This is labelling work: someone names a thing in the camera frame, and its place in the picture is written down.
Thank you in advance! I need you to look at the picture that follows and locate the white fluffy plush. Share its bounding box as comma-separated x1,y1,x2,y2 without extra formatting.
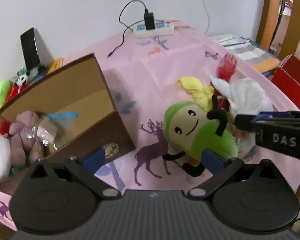
211,77,273,119

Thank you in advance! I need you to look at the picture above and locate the green smiling plush doll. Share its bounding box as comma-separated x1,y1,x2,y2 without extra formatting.
162,95,238,177

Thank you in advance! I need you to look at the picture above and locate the yellow mesh scarf bundle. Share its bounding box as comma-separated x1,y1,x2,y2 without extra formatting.
175,76,215,111

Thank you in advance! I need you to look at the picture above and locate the printed white cloth pouch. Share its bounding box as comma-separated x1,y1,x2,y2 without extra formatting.
228,124,256,162

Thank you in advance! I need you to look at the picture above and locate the blue plastic bag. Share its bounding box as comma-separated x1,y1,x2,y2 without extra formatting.
36,112,78,150

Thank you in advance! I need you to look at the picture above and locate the red box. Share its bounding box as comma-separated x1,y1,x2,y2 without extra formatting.
272,55,300,109

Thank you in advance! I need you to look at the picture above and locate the pink plush bear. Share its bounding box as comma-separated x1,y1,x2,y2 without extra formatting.
9,111,44,167

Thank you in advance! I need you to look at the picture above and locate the striped folded blanket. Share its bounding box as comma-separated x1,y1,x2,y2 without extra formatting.
211,34,280,75

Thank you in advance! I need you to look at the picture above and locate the brown cardboard box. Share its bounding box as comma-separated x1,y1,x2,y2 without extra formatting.
0,54,135,163

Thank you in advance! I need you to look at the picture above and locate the white red plush in box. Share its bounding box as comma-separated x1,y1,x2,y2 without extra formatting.
0,120,11,182

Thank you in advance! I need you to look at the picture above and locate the wooden glass door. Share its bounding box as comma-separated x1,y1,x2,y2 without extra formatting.
256,0,300,60

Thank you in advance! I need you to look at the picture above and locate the blue glasses case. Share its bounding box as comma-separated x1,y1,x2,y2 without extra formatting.
30,69,48,85

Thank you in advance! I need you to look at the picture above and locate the red plush toy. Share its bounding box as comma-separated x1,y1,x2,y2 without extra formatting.
5,84,28,103

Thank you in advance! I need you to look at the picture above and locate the yellow book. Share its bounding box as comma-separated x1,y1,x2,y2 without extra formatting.
47,57,63,74

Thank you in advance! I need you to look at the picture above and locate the pink printed tablecloth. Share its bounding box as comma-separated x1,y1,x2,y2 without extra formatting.
0,18,300,231

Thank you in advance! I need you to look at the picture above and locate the small panda plush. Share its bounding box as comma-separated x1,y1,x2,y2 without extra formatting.
14,67,30,86

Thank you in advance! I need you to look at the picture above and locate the black smartphone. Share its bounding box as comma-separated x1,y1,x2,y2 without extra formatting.
20,28,41,70

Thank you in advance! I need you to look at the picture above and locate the white power strip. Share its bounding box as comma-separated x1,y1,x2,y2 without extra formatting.
133,21,174,38

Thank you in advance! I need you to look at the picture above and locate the white wall cable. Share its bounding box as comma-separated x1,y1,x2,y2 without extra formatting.
194,0,211,36

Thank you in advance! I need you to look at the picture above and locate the black charger with cable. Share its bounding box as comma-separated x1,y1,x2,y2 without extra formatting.
107,0,156,59

